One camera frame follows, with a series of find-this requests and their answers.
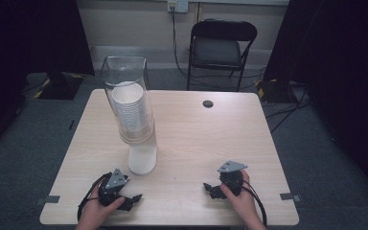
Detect black curtain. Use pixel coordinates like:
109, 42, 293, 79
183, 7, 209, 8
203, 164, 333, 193
263, 0, 368, 207
0, 0, 96, 161

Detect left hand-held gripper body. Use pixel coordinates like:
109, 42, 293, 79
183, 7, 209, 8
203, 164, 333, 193
98, 168, 130, 207

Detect person's right hand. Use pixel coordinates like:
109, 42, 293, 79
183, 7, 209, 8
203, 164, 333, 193
218, 169, 261, 225

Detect black stand base yellow tape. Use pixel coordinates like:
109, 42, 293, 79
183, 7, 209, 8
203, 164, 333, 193
254, 78, 299, 104
33, 72, 86, 101

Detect black folding chair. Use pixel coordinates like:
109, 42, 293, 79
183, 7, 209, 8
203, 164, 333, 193
186, 18, 259, 93

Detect black floor cables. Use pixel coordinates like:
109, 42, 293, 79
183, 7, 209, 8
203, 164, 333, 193
264, 80, 312, 134

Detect white wall outlet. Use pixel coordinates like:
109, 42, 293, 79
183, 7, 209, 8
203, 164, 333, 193
167, 0, 190, 14

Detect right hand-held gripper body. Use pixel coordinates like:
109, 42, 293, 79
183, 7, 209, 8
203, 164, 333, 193
217, 159, 249, 196

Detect white dispenser base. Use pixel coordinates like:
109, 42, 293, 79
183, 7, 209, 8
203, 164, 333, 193
126, 142, 158, 176

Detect clear cup dispenser tube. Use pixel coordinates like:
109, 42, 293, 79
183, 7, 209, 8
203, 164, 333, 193
100, 55, 158, 147

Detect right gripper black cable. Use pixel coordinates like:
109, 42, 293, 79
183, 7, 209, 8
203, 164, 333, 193
241, 179, 268, 228

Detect person's left hand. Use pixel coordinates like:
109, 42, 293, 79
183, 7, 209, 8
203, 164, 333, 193
77, 191, 127, 230

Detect grey tape strip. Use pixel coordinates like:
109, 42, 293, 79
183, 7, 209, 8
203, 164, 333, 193
34, 195, 61, 206
279, 192, 303, 203

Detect stack of white paper cups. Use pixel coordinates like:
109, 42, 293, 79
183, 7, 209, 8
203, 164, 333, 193
110, 80, 150, 133

